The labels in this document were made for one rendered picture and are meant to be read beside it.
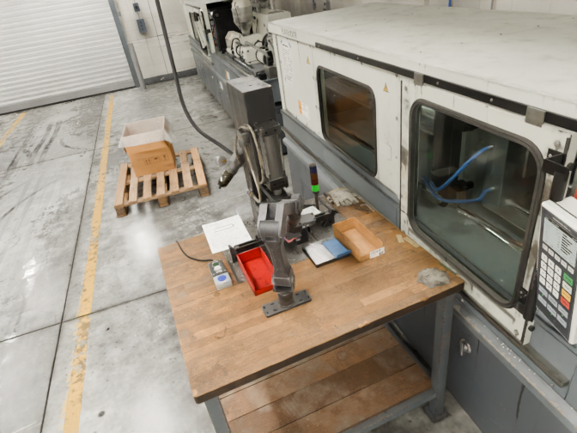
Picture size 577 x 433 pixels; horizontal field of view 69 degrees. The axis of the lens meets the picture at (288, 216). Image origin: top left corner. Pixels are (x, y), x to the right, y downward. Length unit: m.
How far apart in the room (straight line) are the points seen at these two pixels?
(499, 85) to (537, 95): 0.14
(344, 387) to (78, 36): 9.74
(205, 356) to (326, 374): 0.90
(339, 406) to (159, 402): 1.10
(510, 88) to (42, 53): 10.30
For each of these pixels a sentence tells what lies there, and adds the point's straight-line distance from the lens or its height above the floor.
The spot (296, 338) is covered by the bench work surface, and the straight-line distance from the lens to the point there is 1.60.
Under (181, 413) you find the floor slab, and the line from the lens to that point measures 2.67.
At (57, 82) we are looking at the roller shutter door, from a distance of 11.10.
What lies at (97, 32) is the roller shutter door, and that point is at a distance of 10.84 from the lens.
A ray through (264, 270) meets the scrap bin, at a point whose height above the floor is 0.90.
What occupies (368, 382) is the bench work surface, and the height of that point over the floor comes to 0.22.
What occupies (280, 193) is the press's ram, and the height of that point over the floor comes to 1.19.
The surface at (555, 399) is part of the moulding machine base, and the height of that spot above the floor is 0.70.
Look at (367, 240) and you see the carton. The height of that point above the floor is 0.91.
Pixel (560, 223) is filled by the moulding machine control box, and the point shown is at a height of 1.44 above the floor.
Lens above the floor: 2.08
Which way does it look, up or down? 31 degrees down
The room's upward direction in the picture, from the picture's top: 9 degrees counter-clockwise
